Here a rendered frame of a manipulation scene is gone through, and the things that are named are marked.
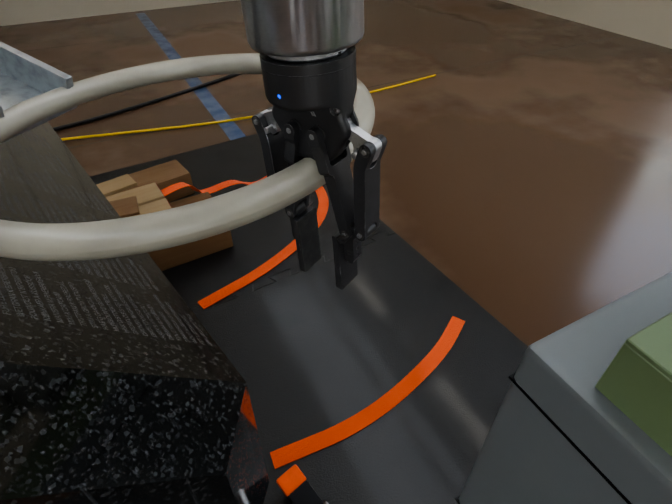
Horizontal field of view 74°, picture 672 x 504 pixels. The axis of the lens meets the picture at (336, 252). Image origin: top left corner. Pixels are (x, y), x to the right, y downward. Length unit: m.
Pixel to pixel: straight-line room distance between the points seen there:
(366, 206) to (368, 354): 1.07
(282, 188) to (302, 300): 1.22
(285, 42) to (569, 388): 0.39
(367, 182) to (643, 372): 0.28
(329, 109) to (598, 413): 0.36
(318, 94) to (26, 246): 0.25
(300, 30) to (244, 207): 0.14
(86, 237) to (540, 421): 0.47
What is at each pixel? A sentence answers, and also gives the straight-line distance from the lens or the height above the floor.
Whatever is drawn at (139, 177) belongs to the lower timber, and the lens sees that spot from 2.19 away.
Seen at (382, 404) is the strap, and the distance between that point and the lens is 1.34.
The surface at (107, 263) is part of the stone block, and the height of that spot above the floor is 0.70.
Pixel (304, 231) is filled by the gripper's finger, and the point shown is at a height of 0.88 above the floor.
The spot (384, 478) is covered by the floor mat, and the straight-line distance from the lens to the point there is 1.25.
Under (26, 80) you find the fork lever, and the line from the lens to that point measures 0.83.
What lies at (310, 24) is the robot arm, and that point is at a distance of 0.33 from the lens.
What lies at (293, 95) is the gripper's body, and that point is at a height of 1.04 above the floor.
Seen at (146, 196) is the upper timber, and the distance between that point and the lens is 1.81.
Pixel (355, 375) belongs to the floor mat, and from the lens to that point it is 1.39.
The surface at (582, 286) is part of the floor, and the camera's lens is 1.88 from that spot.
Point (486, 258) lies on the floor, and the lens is 1.86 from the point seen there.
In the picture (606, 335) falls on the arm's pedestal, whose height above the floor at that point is 0.80.
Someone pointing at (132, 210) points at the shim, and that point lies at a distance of 1.73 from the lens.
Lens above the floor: 1.17
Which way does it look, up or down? 41 degrees down
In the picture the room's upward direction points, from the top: straight up
